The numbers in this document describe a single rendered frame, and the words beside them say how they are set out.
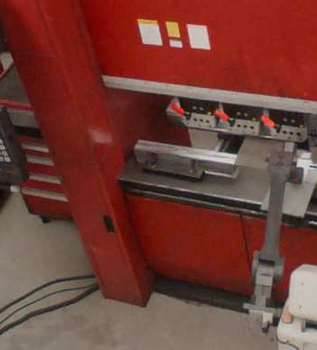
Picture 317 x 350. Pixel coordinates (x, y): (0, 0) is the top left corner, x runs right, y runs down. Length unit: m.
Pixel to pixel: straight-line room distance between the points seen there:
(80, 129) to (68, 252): 1.40
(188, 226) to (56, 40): 1.16
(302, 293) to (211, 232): 1.26
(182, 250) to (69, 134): 0.88
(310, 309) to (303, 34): 0.99
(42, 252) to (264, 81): 2.11
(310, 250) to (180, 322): 0.94
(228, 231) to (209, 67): 0.88
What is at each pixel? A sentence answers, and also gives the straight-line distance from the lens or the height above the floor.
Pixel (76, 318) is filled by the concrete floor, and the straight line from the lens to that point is 4.36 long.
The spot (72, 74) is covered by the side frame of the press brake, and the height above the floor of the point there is 1.55.
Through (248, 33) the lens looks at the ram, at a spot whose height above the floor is 1.70.
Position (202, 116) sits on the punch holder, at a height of 1.25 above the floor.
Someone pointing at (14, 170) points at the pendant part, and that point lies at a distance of 3.24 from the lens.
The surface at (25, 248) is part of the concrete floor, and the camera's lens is 4.79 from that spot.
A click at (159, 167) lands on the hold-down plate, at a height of 0.91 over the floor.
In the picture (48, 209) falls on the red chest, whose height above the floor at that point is 0.19.
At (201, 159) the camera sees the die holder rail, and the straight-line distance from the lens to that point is 3.54.
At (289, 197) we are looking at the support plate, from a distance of 3.28.
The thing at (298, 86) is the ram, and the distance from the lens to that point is 3.06.
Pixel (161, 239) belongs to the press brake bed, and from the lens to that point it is 3.91.
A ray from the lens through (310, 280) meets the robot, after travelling 2.52.
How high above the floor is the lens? 3.38
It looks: 41 degrees down
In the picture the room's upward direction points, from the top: 12 degrees counter-clockwise
